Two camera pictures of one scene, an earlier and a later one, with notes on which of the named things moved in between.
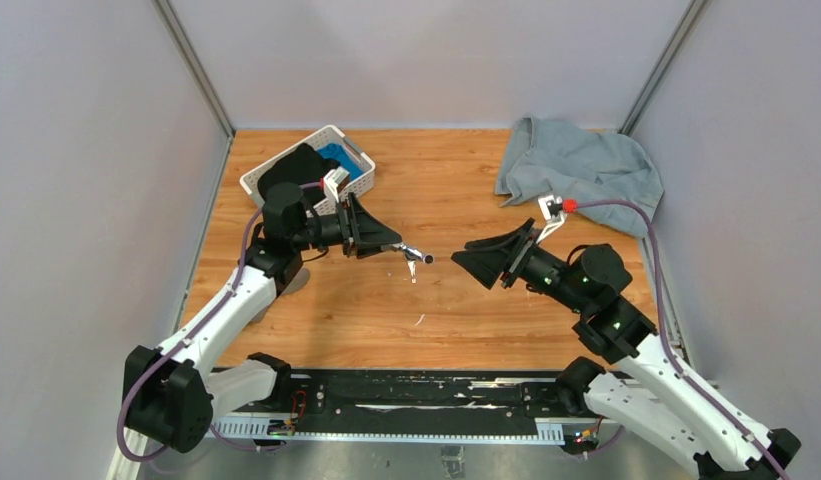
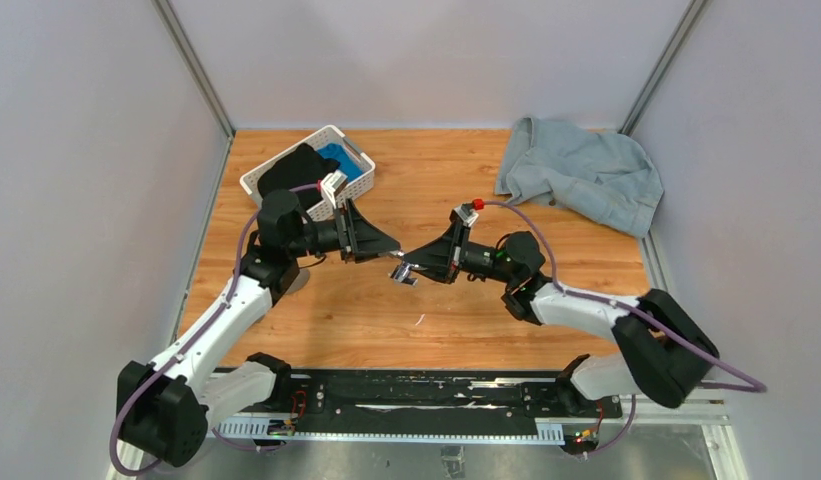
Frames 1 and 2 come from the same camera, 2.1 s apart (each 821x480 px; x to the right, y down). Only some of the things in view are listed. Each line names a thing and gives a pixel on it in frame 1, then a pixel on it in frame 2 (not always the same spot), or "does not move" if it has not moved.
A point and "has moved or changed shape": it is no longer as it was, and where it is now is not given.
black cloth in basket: x=302 y=166 does not move
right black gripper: x=483 y=258 → x=443 y=259
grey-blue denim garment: x=581 y=163 does not move
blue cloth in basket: x=345 y=161 does not move
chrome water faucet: x=412 y=256 has moved or changed shape
